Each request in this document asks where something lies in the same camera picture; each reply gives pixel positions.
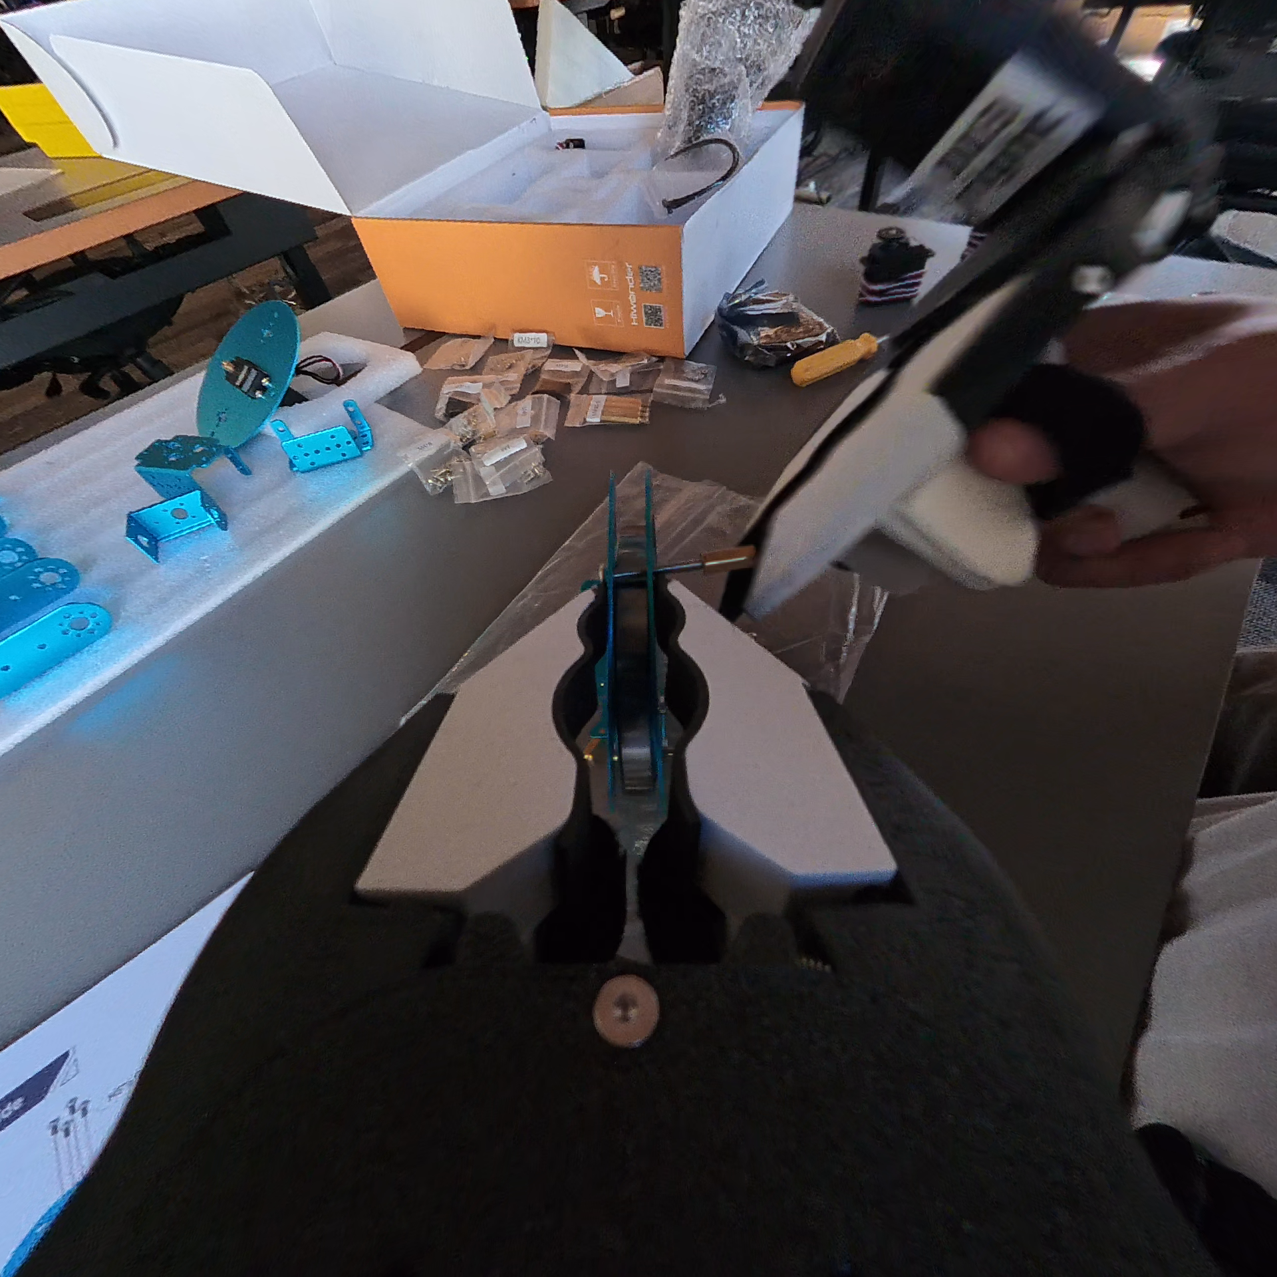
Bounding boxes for black cable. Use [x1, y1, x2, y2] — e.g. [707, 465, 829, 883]
[660, 138, 742, 213]

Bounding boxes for yellow plastic bins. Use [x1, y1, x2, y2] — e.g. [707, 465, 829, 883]
[0, 85, 111, 161]

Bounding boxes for white assembly guide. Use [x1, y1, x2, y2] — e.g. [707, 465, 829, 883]
[0, 872, 251, 1277]

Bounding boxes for bubble wrap bundle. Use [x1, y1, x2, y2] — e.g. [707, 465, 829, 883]
[658, 0, 830, 161]

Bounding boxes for grey desk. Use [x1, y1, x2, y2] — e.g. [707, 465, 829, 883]
[0, 199, 1263, 1099]

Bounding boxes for teal round plate with servo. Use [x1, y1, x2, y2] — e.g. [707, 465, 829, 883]
[195, 299, 301, 445]

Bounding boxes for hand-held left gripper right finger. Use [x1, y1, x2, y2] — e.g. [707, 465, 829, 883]
[639, 580, 900, 964]

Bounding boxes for orange cardboard box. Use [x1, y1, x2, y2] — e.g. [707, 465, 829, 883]
[0, 0, 804, 358]

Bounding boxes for person's right hand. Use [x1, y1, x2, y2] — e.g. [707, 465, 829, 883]
[969, 293, 1277, 590]

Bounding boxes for blue round rotating base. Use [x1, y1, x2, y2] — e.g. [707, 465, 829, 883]
[581, 471, 672, 815]

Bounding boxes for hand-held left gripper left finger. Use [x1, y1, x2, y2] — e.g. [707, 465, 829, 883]
[354, 588, 625, 964]

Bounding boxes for yellow handled tool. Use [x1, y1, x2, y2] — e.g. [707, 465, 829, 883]
[791, 331, 883, 389]

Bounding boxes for long wooden table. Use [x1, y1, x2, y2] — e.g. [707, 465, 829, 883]
[0, 159, 330, 400]

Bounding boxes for white foam block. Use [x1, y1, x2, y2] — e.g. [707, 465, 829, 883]
[280, 334, 418, 404]

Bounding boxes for white foam sheet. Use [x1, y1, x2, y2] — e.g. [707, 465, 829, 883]
[0, 334, 430, 754]

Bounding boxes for black servo motor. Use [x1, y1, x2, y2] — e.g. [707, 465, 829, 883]
[858, 228, 937, 305]

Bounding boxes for clear plastic bag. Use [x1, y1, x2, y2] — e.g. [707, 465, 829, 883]
[405, 460, 889, 719]

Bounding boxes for dark teal bracket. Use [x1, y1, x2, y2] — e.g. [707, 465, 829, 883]
[134, 433, 252, 500]

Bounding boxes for blue perforated U bracket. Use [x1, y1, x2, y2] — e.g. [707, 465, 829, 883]
[269, 398, 379, 474]

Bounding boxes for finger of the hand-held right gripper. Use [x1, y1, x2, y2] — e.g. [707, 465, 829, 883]
[744, 366, 967, 620]
[733, 273, 1051, 612]

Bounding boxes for dark bag of parts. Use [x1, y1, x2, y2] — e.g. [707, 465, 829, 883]
[716, 284, 841, 368]

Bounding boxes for pile of small hardware bags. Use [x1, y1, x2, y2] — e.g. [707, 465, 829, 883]
[398, 330, 724, 504]

